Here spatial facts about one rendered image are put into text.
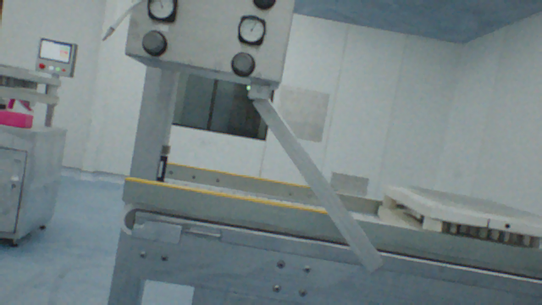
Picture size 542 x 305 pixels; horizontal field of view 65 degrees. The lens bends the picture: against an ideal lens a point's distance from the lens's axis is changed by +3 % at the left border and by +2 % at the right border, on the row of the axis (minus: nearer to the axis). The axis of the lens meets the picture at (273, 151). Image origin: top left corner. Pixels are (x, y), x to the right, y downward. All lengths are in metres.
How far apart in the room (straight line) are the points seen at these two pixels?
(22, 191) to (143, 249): 2.48
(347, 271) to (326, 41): 5.39
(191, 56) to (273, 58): 0.11
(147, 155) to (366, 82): 5.28
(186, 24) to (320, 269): 0.41
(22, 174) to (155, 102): 2.23
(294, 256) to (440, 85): 5.96
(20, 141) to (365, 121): 4.33
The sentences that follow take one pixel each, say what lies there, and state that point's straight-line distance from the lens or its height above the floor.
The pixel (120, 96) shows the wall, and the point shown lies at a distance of 5.80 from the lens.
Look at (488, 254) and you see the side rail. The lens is 0.73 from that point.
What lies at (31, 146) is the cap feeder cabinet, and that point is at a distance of 3.07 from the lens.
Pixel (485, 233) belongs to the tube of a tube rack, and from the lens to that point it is 0.79.
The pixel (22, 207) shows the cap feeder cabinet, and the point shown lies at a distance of 3.14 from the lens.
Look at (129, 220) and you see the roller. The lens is 0.68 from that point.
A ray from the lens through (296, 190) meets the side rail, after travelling 0.91.
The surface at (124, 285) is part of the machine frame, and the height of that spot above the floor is 0.64.
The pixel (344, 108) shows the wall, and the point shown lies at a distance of 5.95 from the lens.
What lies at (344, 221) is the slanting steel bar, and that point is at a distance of 0.56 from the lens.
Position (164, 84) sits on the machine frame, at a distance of 0.94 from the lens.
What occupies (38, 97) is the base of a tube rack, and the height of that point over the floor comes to 1.01.
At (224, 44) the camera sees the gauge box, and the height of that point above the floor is 1.14.
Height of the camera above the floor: 1.03
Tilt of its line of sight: 3 degrees down
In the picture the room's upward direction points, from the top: 10 degrees clockwise
